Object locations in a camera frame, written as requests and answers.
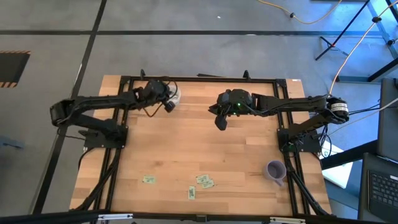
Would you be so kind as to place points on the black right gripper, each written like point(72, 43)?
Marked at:
point(233, 102)

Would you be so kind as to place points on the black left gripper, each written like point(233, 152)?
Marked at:
point(158, 91)

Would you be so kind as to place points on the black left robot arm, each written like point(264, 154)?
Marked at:
point(102, 101)

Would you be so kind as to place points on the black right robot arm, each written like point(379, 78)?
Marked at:
point(295, 102)

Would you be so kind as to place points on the clear plastic cup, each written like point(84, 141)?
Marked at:
point(178, 98)

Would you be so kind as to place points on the purple mug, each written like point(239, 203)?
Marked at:
point(275, 171)

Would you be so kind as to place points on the white box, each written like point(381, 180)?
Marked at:
point(339, 175)

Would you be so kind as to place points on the black hazard-striped floor panel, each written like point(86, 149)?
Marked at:
point(14, 70)

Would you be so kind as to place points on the grey computer case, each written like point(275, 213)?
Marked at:
point(388, 124)

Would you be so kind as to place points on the black laptop keyboard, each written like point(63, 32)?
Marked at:
point(385, 189)

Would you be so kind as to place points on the black frame clamp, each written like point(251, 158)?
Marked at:
point(246, 74)
point(142, 74)

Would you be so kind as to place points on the silver beam bracket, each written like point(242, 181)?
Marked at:
point(115, 216)
point(287, 220)

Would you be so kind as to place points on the black overhead frame beam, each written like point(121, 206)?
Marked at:
point(62, 217)

